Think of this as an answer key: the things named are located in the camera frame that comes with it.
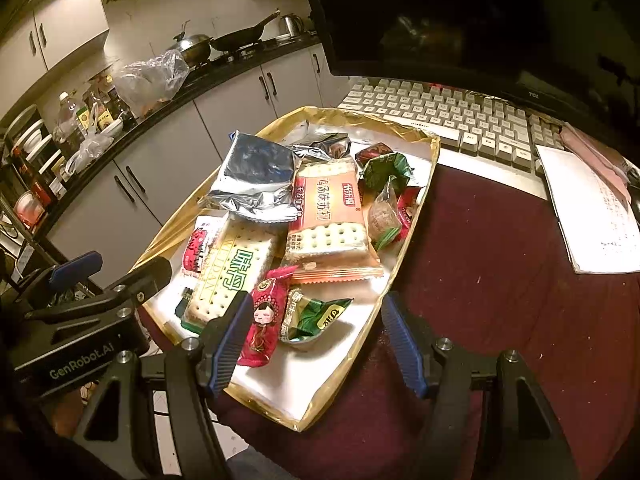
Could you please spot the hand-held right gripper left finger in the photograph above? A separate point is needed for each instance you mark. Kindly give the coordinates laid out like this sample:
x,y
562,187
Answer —
x,y
230,345

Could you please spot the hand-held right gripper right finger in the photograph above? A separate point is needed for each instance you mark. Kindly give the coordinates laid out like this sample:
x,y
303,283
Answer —
x,y
402,345

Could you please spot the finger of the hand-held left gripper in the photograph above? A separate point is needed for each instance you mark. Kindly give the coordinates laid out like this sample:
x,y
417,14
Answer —
x,y
145,272
75,265

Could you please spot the red doll-print snack packet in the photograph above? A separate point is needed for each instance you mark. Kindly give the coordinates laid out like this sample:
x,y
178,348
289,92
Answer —
x,y
265,315

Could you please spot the gold-rimmed white tray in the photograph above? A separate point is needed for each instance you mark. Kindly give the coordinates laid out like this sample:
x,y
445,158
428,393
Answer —
x,y
300,385

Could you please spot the red white snack packet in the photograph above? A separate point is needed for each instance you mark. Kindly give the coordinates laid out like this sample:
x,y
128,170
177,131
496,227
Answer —
x,y
197,252

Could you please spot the green-lettered cracker packet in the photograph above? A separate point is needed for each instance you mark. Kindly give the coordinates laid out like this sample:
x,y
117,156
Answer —
x,y
235,270

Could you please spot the maroon tablecloth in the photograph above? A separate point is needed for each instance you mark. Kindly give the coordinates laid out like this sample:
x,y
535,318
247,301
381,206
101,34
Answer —
x,y
475,260

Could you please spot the white kitchen base cabinet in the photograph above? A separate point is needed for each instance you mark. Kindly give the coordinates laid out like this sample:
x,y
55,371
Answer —
x,y
165,160

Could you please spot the dish rack with bowls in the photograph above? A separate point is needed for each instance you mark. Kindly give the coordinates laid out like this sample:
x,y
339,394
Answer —
x,y
25,160

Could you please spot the small clear plastic bag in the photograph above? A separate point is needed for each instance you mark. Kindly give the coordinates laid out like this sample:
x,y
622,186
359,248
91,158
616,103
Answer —
x,y
92,147

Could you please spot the clear packet with brown snack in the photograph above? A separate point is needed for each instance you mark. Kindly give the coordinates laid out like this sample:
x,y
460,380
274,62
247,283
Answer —
x,y
384,215

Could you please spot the clear water bottle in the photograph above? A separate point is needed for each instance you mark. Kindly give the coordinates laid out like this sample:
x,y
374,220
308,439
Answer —
x,y
70,125

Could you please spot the small red snack packet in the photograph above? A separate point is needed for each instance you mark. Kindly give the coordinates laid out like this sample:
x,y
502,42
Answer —
x,y
409,205

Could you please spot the large silver foil packet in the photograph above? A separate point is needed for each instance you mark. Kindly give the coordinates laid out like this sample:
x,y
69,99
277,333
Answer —
x,y
250,175

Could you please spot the yellow label bottle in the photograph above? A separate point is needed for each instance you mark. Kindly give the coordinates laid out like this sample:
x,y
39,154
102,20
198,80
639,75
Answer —
x,y
95,115

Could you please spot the orange cracker packet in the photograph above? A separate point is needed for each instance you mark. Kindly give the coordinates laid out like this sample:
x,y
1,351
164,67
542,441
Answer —
x,y
325,210

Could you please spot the dark sauce bottle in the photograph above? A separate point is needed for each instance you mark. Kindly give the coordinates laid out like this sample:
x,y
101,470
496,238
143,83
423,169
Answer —
x,y
120,107

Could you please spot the black kitchen countertop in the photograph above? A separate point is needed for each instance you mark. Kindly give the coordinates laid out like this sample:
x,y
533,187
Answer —
x,y
165,105

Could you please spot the dark green snack packet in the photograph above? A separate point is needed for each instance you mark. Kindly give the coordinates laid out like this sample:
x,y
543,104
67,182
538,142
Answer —
x,y
385,170

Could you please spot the dark red snack packet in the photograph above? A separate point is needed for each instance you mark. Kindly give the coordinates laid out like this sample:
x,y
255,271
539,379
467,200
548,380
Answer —
x,y
372,151

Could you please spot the small silver foil packet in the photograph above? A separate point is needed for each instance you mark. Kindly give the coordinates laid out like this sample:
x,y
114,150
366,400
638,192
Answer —
x,y
320,145

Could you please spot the white paper sheet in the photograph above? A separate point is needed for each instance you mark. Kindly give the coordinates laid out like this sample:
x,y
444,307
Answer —
x,y
590,210

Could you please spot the steel pot with lid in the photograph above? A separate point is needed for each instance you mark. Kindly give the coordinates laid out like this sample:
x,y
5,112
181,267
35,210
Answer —
x,y
192,45

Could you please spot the white computer keyboard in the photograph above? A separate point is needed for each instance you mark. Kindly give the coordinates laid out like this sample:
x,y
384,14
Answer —
x,y
440,110

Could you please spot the black wok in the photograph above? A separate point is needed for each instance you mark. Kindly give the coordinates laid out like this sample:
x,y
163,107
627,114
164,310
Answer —
x,y
237,40

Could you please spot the pink paper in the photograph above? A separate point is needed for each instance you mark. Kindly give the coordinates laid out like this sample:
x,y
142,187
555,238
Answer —
x,y
590,152

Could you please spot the steel kettle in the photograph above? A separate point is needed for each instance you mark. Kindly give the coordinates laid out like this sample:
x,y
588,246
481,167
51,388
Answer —
x,y
291,24

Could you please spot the black monitor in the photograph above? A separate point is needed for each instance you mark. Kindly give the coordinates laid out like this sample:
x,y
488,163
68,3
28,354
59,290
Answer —
x,y
450,10

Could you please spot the white upper wall cabinet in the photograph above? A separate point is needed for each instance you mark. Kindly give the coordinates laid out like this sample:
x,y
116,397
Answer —
x,y
65,25

